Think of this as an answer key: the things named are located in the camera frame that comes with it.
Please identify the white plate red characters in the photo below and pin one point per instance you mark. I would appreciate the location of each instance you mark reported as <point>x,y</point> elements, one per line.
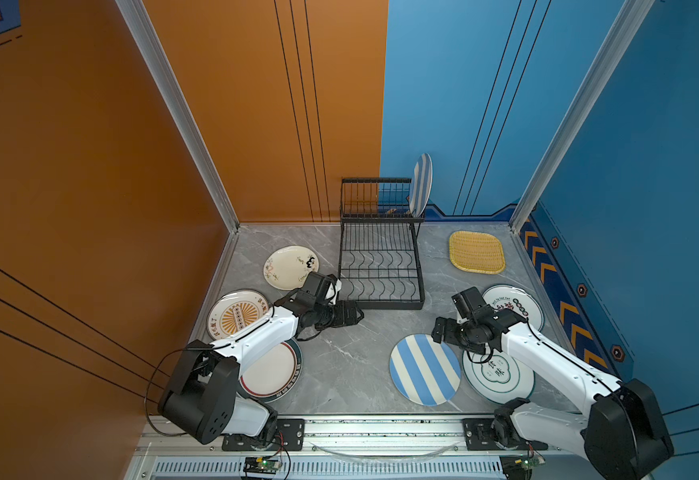
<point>518,300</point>

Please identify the green cloud pattern plate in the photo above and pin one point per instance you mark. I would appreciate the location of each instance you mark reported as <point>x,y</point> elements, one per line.
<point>500,378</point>

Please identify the aluminium corner post left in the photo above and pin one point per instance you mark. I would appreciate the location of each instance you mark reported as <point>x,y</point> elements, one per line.
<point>145,35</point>

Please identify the aluminium corner post right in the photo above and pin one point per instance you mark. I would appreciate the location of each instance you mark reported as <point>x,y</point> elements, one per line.
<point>617,41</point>

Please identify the aluminium front rail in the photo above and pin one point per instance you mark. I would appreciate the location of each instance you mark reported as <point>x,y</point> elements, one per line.
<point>368,446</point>

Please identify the green circuit board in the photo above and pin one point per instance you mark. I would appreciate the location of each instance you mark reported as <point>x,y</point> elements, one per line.
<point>521,468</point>
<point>262,468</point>

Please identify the green circuit board left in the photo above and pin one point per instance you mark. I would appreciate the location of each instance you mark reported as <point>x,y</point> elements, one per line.
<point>262,468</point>

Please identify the blue striped plate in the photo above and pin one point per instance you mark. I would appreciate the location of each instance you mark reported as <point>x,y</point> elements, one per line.
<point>425,372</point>
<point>421,183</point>

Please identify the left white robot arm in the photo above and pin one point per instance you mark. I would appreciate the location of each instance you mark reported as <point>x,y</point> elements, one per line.
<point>202,398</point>

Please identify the black wire dish rack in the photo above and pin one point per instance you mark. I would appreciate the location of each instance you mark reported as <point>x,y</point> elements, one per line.
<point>379,262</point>

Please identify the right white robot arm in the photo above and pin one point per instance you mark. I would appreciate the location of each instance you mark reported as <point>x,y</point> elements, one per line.
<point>617,425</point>

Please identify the aluminium corner post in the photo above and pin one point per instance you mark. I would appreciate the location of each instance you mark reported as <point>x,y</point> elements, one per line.
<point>617,41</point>
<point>145,35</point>

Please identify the cream floral plate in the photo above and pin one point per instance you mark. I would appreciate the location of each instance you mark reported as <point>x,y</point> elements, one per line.
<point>288,268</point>

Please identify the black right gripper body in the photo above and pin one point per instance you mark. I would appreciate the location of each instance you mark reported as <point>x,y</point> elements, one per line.
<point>457,333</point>

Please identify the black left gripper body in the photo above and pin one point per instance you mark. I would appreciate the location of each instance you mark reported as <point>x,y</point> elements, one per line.
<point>334,315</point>

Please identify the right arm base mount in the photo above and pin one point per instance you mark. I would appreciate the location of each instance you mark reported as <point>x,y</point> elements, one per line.
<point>479,436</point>

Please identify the green circuit board right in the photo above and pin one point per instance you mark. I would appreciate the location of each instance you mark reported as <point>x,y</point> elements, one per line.
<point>521,468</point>

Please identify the yellow woven square plate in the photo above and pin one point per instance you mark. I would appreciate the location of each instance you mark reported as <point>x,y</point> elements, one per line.
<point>476,252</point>

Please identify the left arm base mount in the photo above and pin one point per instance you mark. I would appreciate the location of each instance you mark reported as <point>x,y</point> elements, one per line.
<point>287,432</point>

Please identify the orange sunburst plate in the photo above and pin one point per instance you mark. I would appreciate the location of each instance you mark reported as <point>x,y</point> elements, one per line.
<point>236,311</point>

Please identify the red green rimmed plate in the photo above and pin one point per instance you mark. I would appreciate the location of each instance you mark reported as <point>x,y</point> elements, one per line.
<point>274,375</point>

